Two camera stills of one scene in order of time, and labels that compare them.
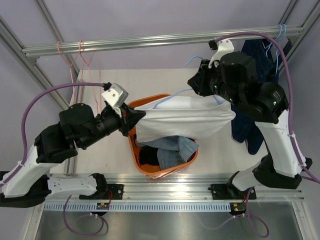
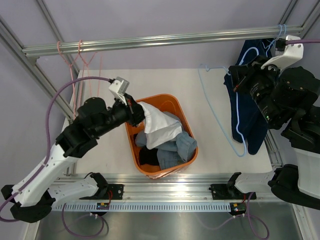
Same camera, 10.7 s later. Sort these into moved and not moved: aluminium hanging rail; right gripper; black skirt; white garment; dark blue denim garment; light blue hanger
Moved: right gripper; white garment; light blue hanger
Not moved: black skirt; aluminium hanging rail; dark blue denim garment
